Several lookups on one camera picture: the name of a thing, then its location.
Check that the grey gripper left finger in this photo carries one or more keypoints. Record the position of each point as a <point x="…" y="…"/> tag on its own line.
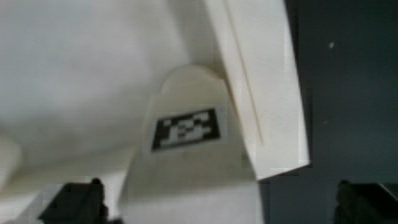
<point x="70" y="204"/>

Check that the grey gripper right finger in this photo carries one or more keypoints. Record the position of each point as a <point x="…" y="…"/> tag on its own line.
<point x="367" y="203"/>

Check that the white table leg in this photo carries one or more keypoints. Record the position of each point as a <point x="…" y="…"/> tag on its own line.
<point x="191" y="183"/>

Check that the white square tabletop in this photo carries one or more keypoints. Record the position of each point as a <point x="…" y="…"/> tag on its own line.
<point x="90" y="51"/>

